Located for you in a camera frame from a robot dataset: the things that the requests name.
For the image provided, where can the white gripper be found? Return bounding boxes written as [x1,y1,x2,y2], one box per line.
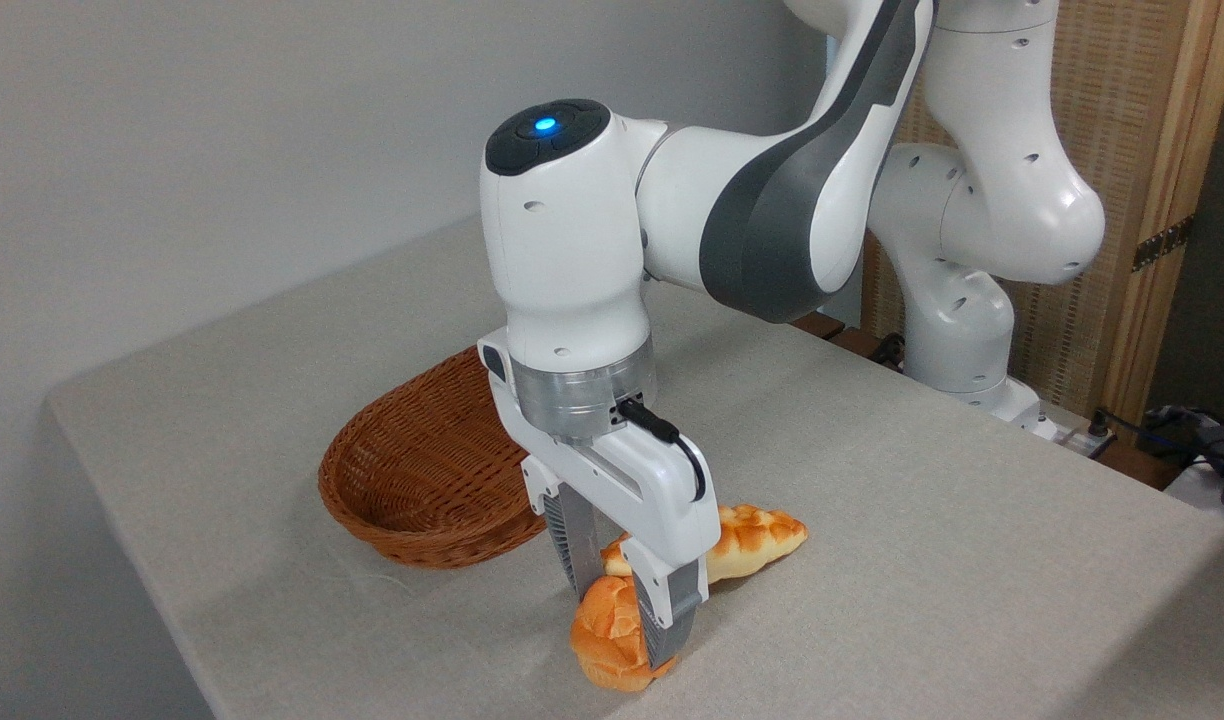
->
[477,330,721,671]

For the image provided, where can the round orange bread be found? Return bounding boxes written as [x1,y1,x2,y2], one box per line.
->
[569,575,680,693]

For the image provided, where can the long braided bread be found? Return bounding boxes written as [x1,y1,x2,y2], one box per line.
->
[600,503,809,585]

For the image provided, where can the brown wicker basket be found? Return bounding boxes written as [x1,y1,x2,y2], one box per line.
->
[318,345,548,571]

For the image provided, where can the white power strip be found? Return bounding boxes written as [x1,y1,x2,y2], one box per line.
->
[1054,418,1119,461]

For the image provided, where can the wooden folding screen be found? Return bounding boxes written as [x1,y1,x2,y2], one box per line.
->
[862,0,1224,421]

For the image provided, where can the metal screen hinge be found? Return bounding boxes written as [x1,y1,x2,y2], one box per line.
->
[1132,215,1195,273]

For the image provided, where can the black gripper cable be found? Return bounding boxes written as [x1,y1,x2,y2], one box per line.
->
[617,397,708,503]

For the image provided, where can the black power cable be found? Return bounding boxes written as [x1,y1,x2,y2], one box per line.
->
[1088,404,1224,471]

